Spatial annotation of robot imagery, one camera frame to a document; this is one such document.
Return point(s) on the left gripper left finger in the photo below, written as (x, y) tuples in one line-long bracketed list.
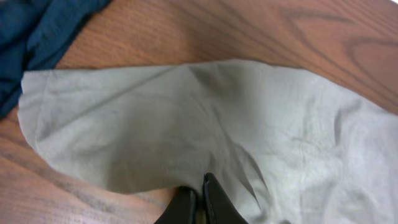
[(181, 209)]

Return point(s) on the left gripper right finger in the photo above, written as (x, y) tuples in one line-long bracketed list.
[(218, 207)]

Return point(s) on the folded navy garment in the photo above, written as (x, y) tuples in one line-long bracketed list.
[(35, 34)]

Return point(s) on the khaki green shorts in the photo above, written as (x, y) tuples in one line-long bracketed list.
[(287, 145)]

